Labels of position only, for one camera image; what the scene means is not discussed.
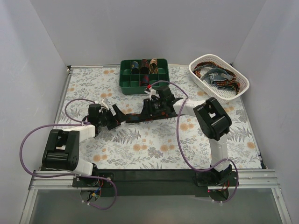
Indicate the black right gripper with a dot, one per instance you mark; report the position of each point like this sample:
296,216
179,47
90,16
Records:
146,107

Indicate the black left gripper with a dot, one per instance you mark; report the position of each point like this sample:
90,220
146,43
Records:
111,119

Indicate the black tie orange flowers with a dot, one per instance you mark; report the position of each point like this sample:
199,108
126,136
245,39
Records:
135,117

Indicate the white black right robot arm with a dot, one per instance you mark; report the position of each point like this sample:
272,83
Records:
213,121

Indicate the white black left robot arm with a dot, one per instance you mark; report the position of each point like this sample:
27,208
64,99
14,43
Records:
62,147

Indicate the tangled ties in basket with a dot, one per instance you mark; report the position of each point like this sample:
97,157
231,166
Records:
217,76

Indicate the red navy striped rolled tie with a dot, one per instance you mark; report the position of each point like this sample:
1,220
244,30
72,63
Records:
144,80

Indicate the green compartment organizer tray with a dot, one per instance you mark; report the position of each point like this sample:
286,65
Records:
130,84

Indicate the floral patterned table mat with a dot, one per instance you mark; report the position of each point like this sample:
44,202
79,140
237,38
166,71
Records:
167,144

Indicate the navy patterned rolled tie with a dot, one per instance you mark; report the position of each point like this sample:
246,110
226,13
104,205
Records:
134,67

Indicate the gold patterned rolled tie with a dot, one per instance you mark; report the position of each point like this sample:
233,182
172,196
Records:
153,67

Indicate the dark red rolled tie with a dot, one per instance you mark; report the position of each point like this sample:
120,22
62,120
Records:
144,66

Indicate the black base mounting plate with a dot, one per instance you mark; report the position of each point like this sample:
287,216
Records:
156,182

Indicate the white perforated plastic basket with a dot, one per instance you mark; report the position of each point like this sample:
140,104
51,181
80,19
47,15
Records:
223,96

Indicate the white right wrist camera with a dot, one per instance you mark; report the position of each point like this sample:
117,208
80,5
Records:
152,93

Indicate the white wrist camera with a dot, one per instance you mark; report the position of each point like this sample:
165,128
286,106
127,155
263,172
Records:
103,103
152,93

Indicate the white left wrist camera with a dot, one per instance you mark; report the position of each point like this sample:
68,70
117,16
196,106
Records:
103,103

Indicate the aluminium front frame rail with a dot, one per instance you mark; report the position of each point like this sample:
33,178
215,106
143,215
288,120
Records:
257,200

